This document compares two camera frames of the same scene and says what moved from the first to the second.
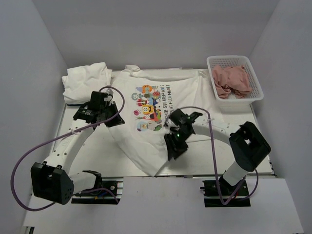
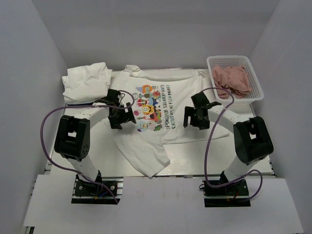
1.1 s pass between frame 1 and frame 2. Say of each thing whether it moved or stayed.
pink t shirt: stayed
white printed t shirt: stayed
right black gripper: moved
